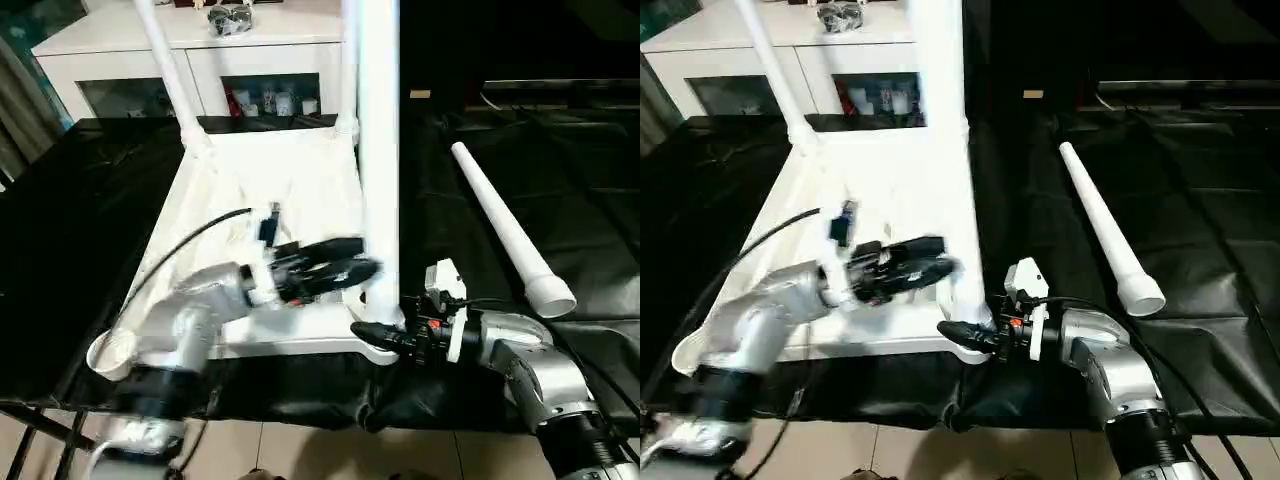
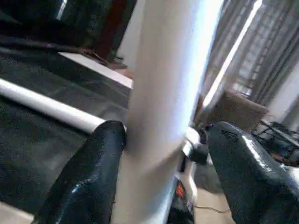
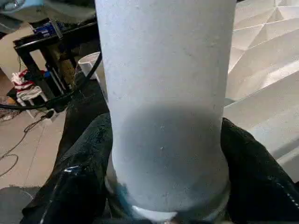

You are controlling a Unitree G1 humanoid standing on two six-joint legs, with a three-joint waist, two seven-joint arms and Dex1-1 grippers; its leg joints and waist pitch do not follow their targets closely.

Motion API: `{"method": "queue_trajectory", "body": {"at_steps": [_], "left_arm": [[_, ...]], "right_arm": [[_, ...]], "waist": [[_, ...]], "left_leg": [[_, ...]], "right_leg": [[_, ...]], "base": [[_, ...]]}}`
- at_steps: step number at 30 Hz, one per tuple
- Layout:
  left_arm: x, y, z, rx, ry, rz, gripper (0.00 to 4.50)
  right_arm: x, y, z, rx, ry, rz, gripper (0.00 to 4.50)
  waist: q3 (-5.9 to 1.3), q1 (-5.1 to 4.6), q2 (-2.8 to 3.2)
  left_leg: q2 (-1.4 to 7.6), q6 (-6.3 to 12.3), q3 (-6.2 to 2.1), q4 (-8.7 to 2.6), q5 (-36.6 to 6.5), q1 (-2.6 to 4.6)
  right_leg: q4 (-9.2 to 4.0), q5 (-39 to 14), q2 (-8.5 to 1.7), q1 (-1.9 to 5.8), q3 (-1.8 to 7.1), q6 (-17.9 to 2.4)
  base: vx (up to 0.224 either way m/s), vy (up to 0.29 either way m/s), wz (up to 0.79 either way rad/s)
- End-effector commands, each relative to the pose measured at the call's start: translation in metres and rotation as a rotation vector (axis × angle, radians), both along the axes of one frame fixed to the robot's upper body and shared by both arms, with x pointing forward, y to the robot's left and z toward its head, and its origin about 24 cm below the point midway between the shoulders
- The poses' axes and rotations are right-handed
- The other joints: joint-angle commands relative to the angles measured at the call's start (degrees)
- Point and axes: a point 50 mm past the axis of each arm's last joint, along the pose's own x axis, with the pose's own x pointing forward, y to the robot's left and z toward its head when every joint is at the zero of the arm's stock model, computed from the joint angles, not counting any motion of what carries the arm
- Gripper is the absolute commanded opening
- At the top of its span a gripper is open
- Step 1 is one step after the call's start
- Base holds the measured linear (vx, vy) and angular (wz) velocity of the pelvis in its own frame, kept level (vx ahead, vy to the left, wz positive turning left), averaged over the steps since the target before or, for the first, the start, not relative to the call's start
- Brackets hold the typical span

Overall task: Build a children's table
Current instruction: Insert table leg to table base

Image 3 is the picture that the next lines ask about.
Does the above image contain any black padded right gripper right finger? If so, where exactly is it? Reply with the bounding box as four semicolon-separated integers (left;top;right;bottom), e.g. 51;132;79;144
219;118;299;224

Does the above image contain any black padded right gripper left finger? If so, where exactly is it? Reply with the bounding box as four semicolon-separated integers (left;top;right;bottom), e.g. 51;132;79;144
21;112;115;224

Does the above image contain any white plastic table top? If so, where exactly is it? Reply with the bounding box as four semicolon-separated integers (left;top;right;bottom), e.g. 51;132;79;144
77;0;299;183

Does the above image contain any white plastic table leg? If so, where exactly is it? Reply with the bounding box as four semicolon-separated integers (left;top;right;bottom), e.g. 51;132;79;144
94;0;237;223

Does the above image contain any red and white bundle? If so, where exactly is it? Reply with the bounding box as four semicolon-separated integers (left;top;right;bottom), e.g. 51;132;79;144
10;69;48;109

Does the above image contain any blue printed box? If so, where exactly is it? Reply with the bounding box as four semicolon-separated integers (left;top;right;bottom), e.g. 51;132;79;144
32;21;64;39

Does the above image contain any thin black floor cable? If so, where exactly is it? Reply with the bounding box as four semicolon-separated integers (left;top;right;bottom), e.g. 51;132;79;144
0;110;51;178

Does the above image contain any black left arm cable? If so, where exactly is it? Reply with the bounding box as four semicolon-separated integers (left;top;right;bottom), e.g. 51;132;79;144
0;55;102;112

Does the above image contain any black metal stand frame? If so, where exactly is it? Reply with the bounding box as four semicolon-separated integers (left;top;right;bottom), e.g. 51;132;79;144
13;19;101;112

